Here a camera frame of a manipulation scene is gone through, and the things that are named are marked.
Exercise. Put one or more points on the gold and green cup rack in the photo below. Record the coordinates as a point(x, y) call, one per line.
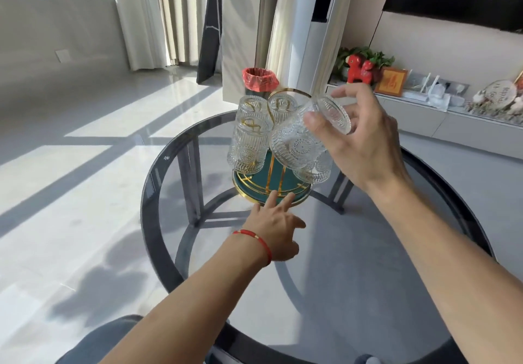
point(261, 182)

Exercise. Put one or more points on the dark blue slipper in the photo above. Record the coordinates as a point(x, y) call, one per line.
point(367, 359)

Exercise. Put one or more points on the black marble slab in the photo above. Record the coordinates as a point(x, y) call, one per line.
point(210, 49)

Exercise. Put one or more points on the white router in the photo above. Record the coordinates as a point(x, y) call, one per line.
point(412, 96)

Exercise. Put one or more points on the round black glass table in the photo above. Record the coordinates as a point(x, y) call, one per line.
point(149, 220)

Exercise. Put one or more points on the round white decorative plate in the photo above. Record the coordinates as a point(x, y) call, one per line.
point(500, 94)

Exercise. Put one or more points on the grey vertical pipe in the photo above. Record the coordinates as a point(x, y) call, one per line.
point(261, 12)

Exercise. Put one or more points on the grey wall socket panel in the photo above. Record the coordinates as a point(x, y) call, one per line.
point(459, 88)

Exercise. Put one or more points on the person's right forearm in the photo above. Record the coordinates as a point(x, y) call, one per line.
point(457, 269)

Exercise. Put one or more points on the person's right hand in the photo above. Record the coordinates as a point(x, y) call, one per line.
point(372, 151)

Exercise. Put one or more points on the green potted plant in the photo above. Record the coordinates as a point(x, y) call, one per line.
point(380, 59)

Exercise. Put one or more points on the person's left hand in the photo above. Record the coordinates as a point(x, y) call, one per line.
point(273, 233)

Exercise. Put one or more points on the person's left leg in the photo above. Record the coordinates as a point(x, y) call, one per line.
point(102, 341)

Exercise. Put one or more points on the red horse figurine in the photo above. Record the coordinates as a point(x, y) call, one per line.
point(359, 71)

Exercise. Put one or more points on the clear embossed glass cup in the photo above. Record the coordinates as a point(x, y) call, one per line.
point(284, 106)
point(294, 143)
point(247, 147)
point(316, 173)
point(253, 104)

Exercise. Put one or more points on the white standing air conditioner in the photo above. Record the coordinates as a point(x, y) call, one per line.
point(314, 57)

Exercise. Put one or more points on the crumpled white tissue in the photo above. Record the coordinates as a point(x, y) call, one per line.
point(439, 98)

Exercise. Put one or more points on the white sheer curtain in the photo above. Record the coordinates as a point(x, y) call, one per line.
point(139, 16)

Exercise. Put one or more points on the small wooden framed picture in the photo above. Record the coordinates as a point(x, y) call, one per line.
point(391, 82)

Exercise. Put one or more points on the trash bin with red bag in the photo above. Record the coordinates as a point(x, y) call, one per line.
point(259, 79)

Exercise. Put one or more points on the beige curtain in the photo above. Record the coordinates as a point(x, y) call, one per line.
point(184, 12)

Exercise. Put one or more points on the person's left forearm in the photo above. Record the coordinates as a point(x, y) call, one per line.
point(192, 314)

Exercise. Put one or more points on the gold framed picture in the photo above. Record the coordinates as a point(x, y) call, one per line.
point(520, 83)

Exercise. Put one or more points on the cluster of small figurines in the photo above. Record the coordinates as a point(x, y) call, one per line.
point(490, 110)

